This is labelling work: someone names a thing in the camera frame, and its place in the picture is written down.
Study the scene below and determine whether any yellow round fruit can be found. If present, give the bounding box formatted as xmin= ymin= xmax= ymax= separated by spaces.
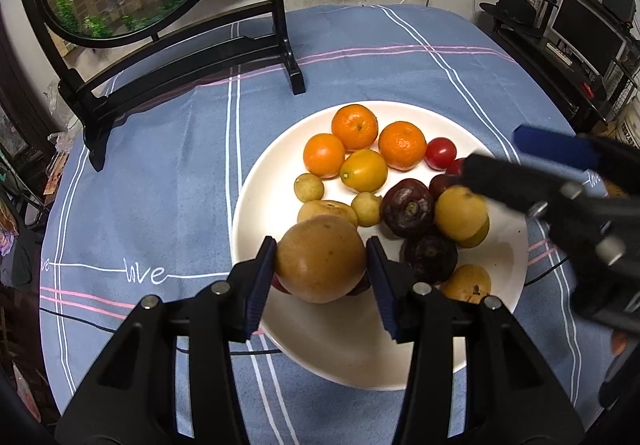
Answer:
xmin=434 ymin=185 xmax=489 ymax=242

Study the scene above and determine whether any red cherry tomato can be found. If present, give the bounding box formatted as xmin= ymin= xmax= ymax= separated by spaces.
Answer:
xmin=425 ymin=137 xmax=457 ymax=170

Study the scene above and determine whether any large tan round fruit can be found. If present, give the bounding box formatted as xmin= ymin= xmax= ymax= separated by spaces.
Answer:
xmin=275 ymin=215 xmax=367 ymax=304

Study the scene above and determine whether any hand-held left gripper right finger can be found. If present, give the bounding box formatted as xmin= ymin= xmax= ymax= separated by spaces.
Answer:
xmin=365 ymin=235 xmax=586 ymax=445

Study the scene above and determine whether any oblong tan fruit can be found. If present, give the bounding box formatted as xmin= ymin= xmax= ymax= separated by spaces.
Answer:
xmin=297 ymin=200 xmax=360 ymax=228

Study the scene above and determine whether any white bucket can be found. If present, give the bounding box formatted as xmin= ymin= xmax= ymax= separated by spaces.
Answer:
xmin=615 ymin=100 xmax=640 ymax=146

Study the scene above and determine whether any blue plaid tablecloth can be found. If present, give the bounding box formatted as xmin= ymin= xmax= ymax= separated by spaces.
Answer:
xmin=39 ymin=4 xmax=608 ymax=445

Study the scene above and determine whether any black hat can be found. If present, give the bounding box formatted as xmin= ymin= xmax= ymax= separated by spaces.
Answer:
xmin=479 ymin=0 xmax=548 ymax=33

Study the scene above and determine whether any computer monitor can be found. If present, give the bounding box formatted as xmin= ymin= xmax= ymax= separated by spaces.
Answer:
xmin=550 ymin=0 xmax=628 ymax=76

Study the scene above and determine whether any orange tangerine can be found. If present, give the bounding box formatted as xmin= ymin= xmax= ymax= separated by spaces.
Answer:
xmin=378 ymin=121 xmax=428 ymax=172
xmin=303 ymin=133 xmax=347 ymax=178
xmin=331 ymin=104 xmax=380 ymax=150

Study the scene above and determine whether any yellow-orange fruit with green stem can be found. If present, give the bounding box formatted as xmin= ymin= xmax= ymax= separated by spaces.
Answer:
xmin=340 ymin=148 xmax=389 ymax=193

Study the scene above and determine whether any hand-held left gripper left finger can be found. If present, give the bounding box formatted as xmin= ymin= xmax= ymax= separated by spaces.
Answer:
xmin=55 ymin=236 xmax=279 ymax=445

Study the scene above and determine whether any white plate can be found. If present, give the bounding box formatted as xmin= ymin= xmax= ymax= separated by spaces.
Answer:
xmin=230 ymin=100 xmax=530 ymax=391

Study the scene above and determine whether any dark purple mangosteen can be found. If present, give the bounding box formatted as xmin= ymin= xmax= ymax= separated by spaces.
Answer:
xmin=404 ymin=235 xmax=459 ymax=286
xmin=380 ymin=179 xmax=436 ymax=240

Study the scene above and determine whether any clear plastic bag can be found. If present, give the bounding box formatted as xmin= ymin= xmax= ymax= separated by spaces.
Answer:
xmin=45 ymin=80 xmax=81 ymax=150

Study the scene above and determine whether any white remote control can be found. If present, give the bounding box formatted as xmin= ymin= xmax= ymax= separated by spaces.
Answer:
xmin=546 ymin=44 xmax=573 ymax=66

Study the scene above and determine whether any yellow-orange round fruit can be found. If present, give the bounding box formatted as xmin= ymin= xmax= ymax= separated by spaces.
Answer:
xmin=457 ymin=215 xmax=491 ymax=249

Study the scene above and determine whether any tan pear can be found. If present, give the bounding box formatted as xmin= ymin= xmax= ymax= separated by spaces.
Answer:
xmin=441 ymin=264 xmax=492 ymax=304

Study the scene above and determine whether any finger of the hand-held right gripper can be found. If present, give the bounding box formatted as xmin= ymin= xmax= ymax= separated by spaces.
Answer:
xmin=459 ymin=154 xmax=583 ymax=220
xmin=514 ymin=125 xmax=640 ymax=196

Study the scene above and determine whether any goldfish screen in black frame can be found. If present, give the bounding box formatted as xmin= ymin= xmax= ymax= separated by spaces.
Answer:
xmin=0 ymin=0 xmax=307 ymax=172

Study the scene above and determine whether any black media stand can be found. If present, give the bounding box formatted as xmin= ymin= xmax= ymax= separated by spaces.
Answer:
xmin=492 ymin=25 xmax=640 ymax=133

